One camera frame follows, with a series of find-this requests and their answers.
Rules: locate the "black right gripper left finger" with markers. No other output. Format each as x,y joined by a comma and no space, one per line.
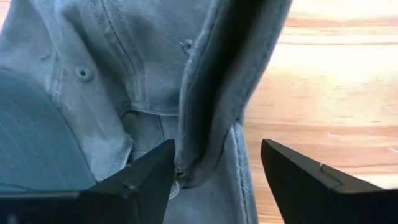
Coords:
124,199

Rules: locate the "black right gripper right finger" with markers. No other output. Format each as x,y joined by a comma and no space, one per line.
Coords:
326,199

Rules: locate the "grey-blue washed cap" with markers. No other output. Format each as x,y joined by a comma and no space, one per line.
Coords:
140,62

